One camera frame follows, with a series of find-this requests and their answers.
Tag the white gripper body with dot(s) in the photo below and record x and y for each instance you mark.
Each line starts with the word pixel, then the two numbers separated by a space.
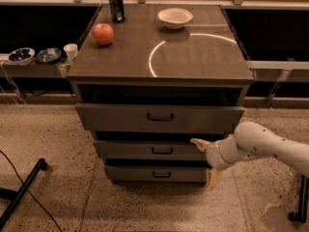
pixel 212 156

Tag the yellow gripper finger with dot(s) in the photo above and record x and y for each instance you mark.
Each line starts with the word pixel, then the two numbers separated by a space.
pixel 201 144
pixel 213 178

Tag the grey drawer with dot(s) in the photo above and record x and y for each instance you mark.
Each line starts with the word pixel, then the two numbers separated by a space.
pixel 156 174
pixel 158 118
pixel 135 150

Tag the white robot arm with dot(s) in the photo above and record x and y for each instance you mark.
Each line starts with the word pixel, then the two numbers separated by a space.
pixel 251 141

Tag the grey drawer cabinet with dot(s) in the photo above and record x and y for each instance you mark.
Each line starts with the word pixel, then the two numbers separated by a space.
pixel 148 63

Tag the grey top drawer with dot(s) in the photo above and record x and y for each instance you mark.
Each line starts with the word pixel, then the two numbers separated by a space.
pixel 158 118

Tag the grey bottom drawer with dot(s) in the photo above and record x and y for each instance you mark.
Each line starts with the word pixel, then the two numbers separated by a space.
pixel 156 174

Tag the black stand leg right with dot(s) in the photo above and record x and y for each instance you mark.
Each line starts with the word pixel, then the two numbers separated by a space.
pixel 301 214

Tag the black stand leg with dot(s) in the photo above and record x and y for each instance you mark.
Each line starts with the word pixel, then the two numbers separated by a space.
pixel 15 196
pixel 301 214

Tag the white bowl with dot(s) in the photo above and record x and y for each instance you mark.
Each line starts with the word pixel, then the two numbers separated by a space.
pixel 175 18

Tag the red apple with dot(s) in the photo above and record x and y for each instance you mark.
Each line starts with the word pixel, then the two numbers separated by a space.
pixel 103 34

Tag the white paper cup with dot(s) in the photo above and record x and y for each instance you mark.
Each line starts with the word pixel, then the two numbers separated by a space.
pixel 71 50

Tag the blue soda can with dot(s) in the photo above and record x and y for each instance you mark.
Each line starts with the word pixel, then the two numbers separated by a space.
pixel 117 10

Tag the dark blue bowl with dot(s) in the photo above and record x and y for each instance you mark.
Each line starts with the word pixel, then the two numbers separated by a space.
pixel 49 56

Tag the black stand leg left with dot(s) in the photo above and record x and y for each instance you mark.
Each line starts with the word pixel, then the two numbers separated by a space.
pixel 15 196

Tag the blue patterned bowl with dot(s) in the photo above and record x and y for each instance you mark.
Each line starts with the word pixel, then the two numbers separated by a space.
pixel 22 56

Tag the grey side shelf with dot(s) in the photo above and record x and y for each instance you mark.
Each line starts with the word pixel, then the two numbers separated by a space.
pixel 34 70

